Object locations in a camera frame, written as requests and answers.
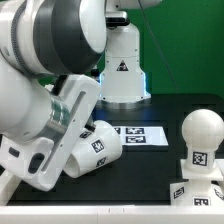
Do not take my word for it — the white lamp base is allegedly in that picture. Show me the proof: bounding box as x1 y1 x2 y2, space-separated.
170 159 224 207

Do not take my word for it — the white lamp bulb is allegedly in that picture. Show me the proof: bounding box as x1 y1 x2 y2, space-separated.
182 109 224 173

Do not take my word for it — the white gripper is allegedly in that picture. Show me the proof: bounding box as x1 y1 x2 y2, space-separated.
0 75 100 191

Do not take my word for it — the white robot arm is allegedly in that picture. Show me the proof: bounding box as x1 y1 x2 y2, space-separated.
0 0 161 191

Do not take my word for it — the white marker sheet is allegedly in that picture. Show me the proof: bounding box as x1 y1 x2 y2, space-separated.
114 126 168 146

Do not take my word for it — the black camera on stand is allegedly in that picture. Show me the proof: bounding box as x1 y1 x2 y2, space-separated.
105 11 130 28

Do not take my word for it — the white lamp shade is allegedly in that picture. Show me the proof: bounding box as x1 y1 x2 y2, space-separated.
64 120 122 178

